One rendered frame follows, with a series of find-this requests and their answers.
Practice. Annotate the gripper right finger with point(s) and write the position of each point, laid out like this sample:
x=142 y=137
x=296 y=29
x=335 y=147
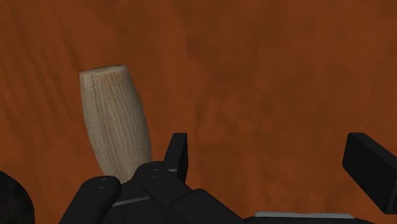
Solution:
x=372 y=169

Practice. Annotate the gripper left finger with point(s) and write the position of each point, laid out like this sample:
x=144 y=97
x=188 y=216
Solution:
x=161 y=189

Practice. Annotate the black round object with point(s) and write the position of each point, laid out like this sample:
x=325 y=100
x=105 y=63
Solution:
x=14 y=201

